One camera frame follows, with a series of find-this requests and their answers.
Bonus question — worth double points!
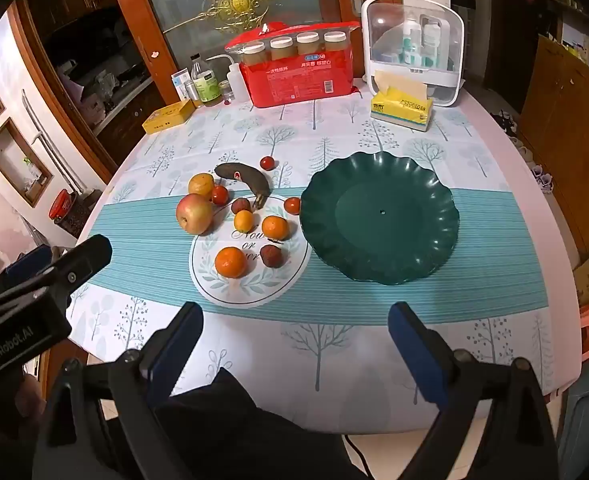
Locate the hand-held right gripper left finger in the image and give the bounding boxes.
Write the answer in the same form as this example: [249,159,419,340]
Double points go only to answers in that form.
[39,301,205,480]

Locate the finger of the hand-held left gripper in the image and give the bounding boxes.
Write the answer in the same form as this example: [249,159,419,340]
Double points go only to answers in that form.
[0,233,113,311]
[0,244,55,286]

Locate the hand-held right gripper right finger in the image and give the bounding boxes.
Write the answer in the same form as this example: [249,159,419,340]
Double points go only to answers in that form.
[387,301,560,480]

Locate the orange mandarin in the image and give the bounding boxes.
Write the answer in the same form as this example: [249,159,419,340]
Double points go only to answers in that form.
[261,215,290,241]
[214,246,249,279]

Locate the red apple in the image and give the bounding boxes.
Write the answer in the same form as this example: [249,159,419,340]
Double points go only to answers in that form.
[176,193,215,236]

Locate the dark green scalloped plate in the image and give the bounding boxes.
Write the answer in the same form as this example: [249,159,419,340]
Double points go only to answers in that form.
[299,151,460,286]

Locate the large yellow orange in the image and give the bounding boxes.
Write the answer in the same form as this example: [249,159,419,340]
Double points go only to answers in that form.
[188,173,215,200]

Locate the red plastic container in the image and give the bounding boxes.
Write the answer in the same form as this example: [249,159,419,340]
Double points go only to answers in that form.
[49,188,75,221]

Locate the tree print tablecloth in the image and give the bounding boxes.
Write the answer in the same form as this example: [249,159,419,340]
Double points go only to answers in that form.
[67,77,583,423]

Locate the person's dark clothing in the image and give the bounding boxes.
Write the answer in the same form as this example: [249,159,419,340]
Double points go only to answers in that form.
[152,366,365,480]

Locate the flat yellow box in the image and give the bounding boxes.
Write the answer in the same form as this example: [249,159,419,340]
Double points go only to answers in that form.
[141,99,196,135]

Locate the overripe dark banana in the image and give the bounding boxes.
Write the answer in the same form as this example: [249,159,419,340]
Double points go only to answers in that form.
[214,162,272,210]

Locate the small white blue carton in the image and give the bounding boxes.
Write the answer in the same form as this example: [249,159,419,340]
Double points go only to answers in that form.
[170,67,193,103]

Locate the green label bottle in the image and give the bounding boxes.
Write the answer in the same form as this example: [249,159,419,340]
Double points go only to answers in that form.
[193,71,224,108]

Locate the wooden glass door cabinet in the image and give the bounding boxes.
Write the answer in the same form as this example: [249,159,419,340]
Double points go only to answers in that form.
[17,0,403,171]

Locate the white squeeze bottle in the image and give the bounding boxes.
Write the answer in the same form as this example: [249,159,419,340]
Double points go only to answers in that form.
[207,53,240,101]

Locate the yellow tissue pack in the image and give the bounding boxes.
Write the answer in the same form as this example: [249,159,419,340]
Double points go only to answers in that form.
[371,71,434,132]

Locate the beige lidded jar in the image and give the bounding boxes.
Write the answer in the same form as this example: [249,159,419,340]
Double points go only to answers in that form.
[243,40,268,67]
[270,36,295,62]
[324,30,349,53]
[297,31,321,57]

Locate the brown wooden cabinet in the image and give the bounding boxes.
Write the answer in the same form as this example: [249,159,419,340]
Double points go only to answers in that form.
[519,35,589,256]

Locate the red paper cup package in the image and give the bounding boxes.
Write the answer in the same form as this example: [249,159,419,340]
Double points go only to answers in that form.
[224,21,363,109]

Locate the white clear-door storage box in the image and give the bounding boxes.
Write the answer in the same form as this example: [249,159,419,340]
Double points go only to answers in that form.
[361,0,466,109]

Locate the teal label bottle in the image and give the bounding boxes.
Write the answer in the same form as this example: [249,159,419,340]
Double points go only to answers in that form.
[402,19,421,63]

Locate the black cable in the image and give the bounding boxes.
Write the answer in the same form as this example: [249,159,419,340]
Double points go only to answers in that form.
[343,434,373,480]

